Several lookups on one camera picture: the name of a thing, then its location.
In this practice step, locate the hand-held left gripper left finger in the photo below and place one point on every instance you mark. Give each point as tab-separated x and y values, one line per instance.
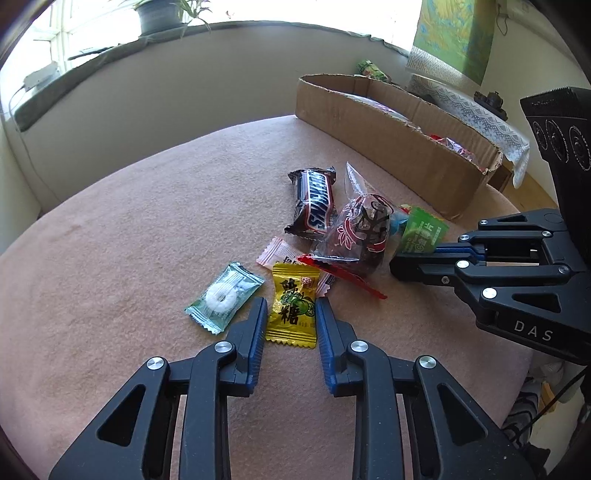
256	341

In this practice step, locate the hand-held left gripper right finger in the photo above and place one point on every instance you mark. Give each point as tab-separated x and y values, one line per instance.
325	344

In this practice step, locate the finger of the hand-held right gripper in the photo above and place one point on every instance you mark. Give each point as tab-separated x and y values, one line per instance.
425	267
457	250

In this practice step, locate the green candy packet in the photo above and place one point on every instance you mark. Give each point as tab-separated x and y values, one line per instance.
422	230

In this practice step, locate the yellow candy packet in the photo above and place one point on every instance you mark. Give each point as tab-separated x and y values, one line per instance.
293	304

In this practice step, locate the brown cardboard box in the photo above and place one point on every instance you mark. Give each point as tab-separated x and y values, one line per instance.
369	138

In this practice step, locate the blue round jelly cup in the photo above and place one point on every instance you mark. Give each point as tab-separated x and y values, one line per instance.
398	224

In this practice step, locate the teal mint candy packet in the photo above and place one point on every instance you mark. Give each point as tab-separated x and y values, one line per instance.
224	297

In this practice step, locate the small clear dark snack bag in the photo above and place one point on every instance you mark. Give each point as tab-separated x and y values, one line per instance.
360	230

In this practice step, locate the pale candy wrapper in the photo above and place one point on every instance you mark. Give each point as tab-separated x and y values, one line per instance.
277	251

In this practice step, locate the large clear dark snack bag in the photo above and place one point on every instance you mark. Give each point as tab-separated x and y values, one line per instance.
450	144

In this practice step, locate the white lace cloth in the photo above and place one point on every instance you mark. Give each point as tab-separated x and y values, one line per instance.
480	120

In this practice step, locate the dark small ornament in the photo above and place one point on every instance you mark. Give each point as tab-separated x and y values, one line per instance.
491	100

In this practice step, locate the brown chocolate bar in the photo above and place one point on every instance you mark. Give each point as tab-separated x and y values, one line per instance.
311	198

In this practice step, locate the white plastic biscuit packet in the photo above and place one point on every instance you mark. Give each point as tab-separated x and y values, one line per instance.
383	105

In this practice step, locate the green snack bag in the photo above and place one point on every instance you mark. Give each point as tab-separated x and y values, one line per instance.
371	70

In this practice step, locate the grey windowsill cover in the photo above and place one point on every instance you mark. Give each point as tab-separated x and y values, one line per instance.
101	57

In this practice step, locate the potted green plant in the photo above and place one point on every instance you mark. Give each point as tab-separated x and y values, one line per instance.
157	16

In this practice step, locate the white device box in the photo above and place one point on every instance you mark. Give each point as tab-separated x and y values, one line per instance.
41	76

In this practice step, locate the landscape wall poster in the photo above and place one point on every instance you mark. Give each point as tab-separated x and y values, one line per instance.
452	32

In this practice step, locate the white window frame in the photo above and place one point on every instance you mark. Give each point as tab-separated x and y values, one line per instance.
57	37

